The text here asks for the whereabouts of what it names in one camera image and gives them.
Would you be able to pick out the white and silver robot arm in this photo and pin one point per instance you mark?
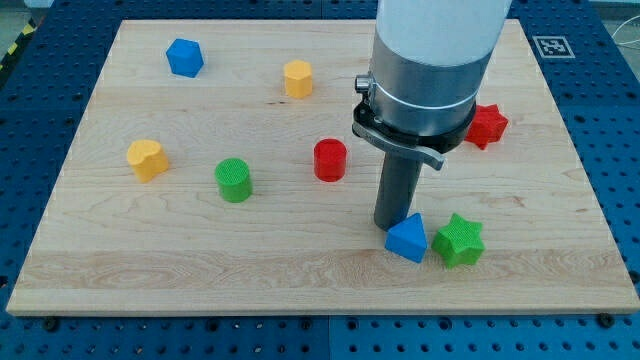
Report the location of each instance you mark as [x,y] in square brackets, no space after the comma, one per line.
[427,63]

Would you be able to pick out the red cylinder block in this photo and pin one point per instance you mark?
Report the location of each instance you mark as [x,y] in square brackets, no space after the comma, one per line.
[330,158]

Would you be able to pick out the grey cylindrical pointer tool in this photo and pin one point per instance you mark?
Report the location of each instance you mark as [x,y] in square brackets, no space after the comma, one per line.
[397,185]

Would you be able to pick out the green cylinder block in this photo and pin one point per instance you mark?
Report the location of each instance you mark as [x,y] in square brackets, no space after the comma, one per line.
[233,178]

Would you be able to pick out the wooden board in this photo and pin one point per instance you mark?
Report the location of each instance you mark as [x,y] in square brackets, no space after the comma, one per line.
[109,245]

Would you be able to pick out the blue triangle block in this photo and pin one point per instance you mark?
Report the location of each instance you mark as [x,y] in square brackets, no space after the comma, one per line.
[408,238]

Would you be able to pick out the yellow hexagon block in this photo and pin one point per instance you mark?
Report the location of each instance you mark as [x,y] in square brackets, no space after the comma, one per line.
[298,79]

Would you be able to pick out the green star block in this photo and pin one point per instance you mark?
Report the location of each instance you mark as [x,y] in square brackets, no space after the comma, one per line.
[459,242]

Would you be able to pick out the yellow heart block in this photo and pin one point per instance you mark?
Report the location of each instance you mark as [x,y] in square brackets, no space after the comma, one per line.
[147,159]

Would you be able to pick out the red star block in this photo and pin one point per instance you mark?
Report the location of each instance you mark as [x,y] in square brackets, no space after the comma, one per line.
[488,126]

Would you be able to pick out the blue pentagon block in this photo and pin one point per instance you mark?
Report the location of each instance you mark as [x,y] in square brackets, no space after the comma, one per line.
[185,57]

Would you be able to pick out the white fiducial marker tag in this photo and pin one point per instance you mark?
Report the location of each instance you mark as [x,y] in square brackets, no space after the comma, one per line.
[553,47]

